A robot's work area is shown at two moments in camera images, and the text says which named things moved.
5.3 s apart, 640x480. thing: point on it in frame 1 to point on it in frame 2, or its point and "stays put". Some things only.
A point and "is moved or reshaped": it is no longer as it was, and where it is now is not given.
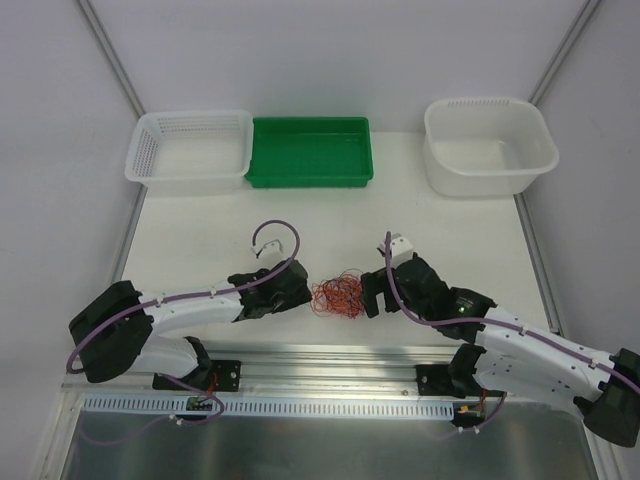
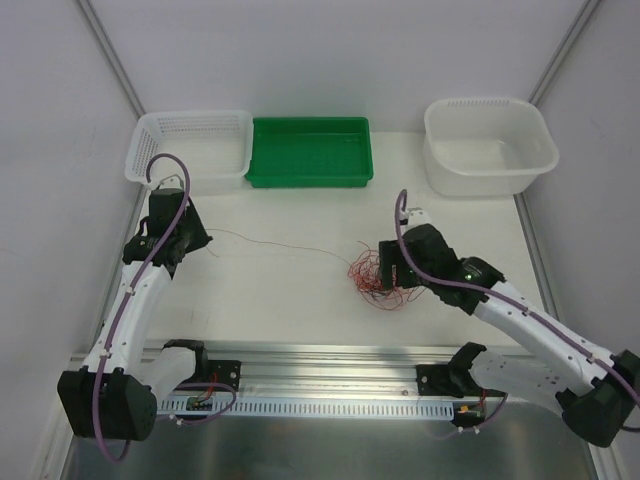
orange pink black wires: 341,295 is moved or reshaped
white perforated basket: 192,150 stays put
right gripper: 386,292 to 388,265
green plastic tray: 311,152 stays put
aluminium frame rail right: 538,265 stays put
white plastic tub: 492,146 stays put
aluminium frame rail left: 111,59 stays put
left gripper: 293,287 to 195,228
